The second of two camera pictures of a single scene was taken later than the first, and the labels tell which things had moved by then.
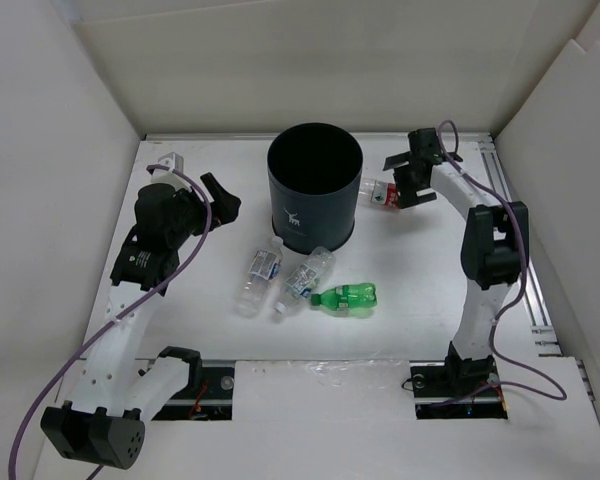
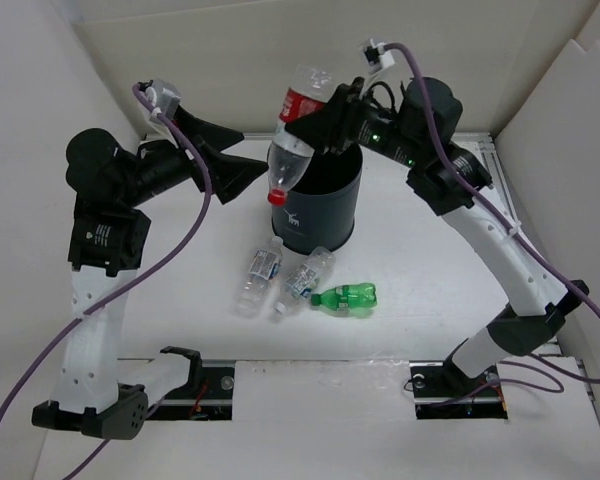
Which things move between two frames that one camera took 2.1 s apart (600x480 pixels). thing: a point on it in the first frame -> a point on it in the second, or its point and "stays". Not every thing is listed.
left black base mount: x=212 y=401 stays
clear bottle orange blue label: x=264 y=270 stays
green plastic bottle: x=347 y=297 stays
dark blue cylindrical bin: x=315 y=171 stays
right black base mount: x=439 y=398 stays
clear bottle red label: x=378 y=191 -> x=291 y=151
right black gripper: x=408 y=195 -> x=337 y=118
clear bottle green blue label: x=306 y=278 stays
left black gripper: x=221 y=212 -> x=229 y=173
